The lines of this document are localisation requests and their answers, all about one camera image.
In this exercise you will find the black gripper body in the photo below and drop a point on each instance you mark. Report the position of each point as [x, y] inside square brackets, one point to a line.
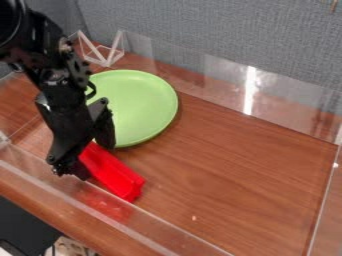
[69, 120]

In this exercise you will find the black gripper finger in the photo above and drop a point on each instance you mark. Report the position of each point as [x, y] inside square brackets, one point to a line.
[104, 127]
[68, 165]

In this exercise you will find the red plastic block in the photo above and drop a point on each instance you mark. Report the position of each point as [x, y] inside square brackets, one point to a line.
[110, 172]

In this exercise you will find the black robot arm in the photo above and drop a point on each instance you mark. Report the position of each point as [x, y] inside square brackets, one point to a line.
[34, 46]

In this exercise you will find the green round plate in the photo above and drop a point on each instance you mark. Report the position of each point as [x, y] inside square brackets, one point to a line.
[143, 102]

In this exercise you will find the black box under table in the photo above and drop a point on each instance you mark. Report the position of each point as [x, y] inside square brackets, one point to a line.
[22, 230]

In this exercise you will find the clear acrylic enclosure wall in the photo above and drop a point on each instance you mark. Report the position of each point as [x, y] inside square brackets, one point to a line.
[240, 178]

